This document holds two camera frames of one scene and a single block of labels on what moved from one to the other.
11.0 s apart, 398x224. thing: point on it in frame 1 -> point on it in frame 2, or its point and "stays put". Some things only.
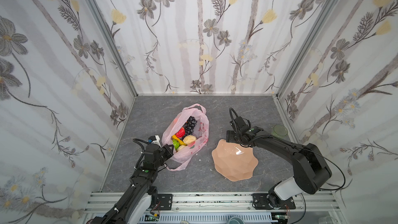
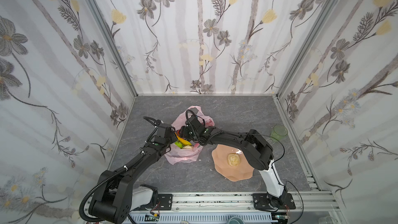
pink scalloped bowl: (233, 161) stays put
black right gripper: (231, 136) -> (188, 131)
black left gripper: (167, 151) -> (171, 133)
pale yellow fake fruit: (181, 147) -> (188, 147)
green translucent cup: (280, 130) stays put
